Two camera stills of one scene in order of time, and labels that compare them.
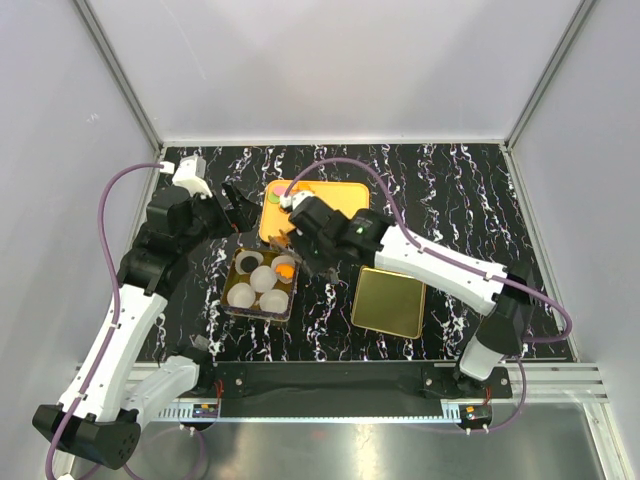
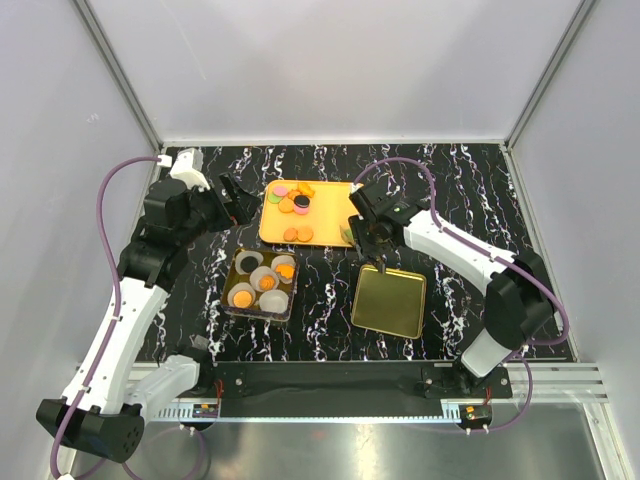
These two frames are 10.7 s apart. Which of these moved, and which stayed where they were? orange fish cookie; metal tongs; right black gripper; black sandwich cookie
Moved: right black gripper; metal tongs
Stayed: orange fish cookie; black sandwich cookie
